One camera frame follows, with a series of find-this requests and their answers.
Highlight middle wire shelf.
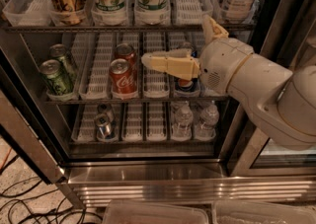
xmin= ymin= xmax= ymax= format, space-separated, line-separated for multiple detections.
xmin=45 ymin=96 xmax=229 ymax=105

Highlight right clear plastic bin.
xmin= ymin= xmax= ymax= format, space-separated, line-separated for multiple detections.
xmin=212 ymin=200 xmax=316 ymax=224

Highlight black floor cables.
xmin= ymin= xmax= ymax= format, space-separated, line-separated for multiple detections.
xmin=0 ymin=153 xmax=104 ymax=224

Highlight green soda can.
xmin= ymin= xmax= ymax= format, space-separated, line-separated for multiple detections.
xmin=49 ymin=43 xmax=78 ymax=82
xmin=39 ymin=59 xmax=73 ymax=96

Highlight front green soda can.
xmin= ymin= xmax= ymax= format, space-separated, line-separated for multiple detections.
xmin=39 ymin=59 xmax=73 ymax=96

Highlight rear red soda can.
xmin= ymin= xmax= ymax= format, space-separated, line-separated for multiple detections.
xmin=115 ymin=42 xmax=136 ymax=70

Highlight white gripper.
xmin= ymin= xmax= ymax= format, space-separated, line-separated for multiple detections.
xmin=141 ymin=15 xmax=254 ymax=95

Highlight top wire shelf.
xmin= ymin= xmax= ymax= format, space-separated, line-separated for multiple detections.
xmin=1 ymin=24 xmax=255 ymax=34

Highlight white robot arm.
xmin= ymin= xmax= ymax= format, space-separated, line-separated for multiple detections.
xmin=141 ymin=15 xmax=316 ymax=150

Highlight left clear plastic bin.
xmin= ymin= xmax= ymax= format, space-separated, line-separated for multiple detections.
xmin=102 ymin=200 xmax=209 ymax=224

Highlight clear plastic bin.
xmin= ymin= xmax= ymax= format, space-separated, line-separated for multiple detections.
xmin=212 ymin=200 xmax=316 ymax=224
xmin=102 ymin=200 xmax=209 ymax=224

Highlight right water bottle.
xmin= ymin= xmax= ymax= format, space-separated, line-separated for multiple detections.
xmin=196 ymin=104 xmax=219 ymax=141

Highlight front Pepsi can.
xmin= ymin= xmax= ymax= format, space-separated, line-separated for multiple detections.
xmin=176 ymin=79 xmax=198 ymax=92

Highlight wire shelf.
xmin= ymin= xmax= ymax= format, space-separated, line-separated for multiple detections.
xmin=1 ymin=24 xmax=255 ymax=34
xmin=45 ymin=96 xmax=229 ymax=105

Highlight open fridge door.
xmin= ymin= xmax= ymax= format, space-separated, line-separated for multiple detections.
xmin=0 ymin=53 xmax=64 ymax=184

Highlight red bull can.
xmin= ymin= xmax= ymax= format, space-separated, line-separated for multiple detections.
xmin=94 ymin=113 xmax=115 ymax=141
xmin=97 ymin=104 xmax=115 ymax=121

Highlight water bottle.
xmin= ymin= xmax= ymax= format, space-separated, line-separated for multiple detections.
xmin=172 ymin=105 xmax=194 ymax=141
xmin=196 ymin=104 xmax=219 ymax=141

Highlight stainless steel fridge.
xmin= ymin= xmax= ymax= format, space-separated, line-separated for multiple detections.
xmin=0 ymin=0 xmax=316 ymax=208

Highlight front Coca-Cola can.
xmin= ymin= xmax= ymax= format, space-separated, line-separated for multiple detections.
xmin=110 ymin=58 xmax=136 ymax=95

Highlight pepsi can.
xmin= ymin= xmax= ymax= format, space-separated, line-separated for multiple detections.
xmin=176 ymin=79 xmax=198 ymax=92
xmin=177 ymin=41 xmax=198 ymax=58

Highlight rear Pepsi can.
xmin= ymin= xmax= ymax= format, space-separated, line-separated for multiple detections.
xmin=177 ymin=41 xmax=198 ymax=58

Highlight left water bottle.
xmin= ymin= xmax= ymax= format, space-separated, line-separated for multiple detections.
xmin=172 ymin=105 xmax=194 ymax=141

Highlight rear Red Bull can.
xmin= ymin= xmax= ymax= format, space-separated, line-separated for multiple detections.
xmin=97 ymin=104 xmax=115 ymax=121

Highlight rear green soda can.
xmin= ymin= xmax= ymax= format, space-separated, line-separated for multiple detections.
xmin=49 ymin=43 xmax=78 ymax=82

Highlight front Red Bull can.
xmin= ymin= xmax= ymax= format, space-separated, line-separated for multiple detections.
xmin=94 ymin=113 xmax=115 ymax=141

